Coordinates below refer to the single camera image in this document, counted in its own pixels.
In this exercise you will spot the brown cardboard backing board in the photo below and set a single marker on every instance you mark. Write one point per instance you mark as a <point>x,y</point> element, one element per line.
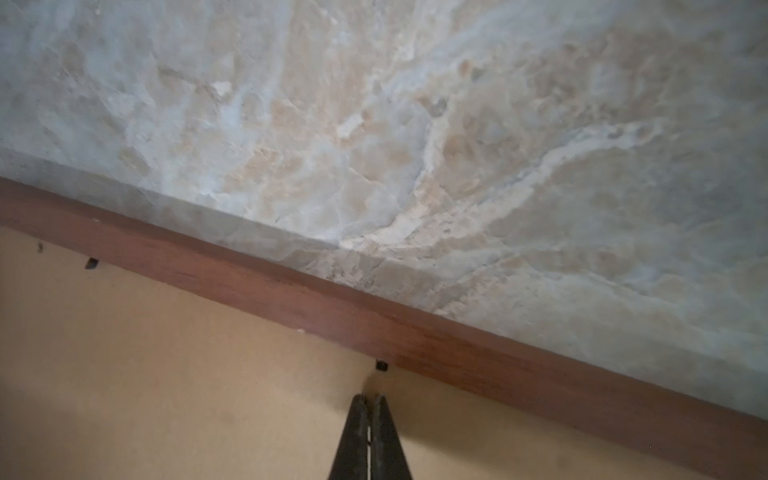
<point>108,375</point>

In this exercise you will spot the brown wooden picture frame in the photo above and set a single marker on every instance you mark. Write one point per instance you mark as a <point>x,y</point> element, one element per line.
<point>713,440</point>

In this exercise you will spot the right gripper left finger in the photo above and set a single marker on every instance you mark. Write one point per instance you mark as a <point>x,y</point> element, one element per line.
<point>351,458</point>

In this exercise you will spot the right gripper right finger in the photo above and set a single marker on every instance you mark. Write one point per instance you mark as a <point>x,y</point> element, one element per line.
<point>388,460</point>

